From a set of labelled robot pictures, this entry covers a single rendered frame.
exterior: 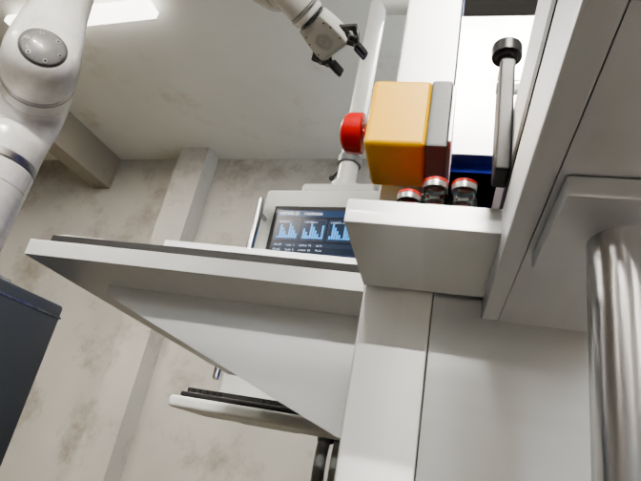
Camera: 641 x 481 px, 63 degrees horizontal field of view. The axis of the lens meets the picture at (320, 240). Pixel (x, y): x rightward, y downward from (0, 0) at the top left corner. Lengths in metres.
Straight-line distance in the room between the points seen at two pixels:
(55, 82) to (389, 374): 0.73
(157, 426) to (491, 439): 4.12
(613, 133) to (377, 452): 0.32
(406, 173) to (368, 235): 0.12
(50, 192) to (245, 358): 5.75
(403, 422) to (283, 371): 0.18
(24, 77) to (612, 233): 0.87
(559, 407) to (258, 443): 3.69
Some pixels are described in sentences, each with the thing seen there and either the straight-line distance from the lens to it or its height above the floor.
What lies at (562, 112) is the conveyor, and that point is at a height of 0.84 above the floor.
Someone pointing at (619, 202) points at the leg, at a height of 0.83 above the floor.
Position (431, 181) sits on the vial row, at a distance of 0.43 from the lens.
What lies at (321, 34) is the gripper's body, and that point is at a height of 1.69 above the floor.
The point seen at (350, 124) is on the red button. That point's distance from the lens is 0.50.
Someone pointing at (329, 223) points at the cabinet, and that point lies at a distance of 1.69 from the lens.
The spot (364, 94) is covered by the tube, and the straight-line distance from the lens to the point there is 2.05.
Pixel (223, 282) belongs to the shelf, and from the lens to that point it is 0.58.
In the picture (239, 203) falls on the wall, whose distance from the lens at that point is 4.87.
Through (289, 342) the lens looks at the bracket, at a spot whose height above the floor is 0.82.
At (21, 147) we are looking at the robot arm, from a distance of 0.96.
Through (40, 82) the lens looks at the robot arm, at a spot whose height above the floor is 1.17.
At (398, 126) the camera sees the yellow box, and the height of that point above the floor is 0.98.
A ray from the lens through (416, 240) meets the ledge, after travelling 0.39.
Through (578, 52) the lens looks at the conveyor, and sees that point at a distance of 0.21.
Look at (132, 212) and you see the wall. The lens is 5.45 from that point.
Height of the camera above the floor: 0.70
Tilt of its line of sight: 23 degrees up
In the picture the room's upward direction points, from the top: 11 degrees clockwise
